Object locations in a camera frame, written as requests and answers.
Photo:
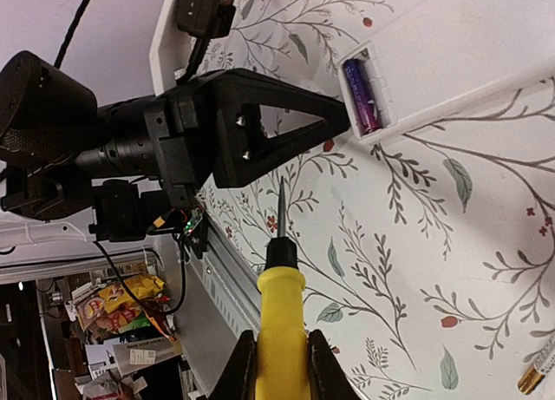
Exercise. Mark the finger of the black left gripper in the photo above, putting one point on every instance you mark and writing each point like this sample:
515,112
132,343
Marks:
257,123

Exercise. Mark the snack bags pile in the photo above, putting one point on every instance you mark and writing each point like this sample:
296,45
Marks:
115,309

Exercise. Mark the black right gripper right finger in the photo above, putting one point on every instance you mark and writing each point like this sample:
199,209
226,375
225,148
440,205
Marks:
327,379

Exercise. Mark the yellow handled screwdriver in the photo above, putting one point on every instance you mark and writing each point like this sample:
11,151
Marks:
282,343

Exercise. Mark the floral patterned table mat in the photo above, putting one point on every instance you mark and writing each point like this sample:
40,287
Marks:
429,257

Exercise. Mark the white remote control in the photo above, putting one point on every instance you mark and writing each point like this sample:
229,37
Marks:
444,55

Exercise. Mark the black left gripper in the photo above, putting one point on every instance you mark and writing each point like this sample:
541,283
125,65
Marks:
55,139

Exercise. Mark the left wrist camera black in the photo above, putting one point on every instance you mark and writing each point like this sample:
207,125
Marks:
181,37

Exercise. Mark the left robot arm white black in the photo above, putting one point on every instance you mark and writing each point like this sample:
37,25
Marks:
124,207

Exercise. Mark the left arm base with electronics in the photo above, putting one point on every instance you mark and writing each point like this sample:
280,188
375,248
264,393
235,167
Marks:
188,228

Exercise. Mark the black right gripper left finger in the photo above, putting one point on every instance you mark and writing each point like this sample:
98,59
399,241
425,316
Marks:
238,378

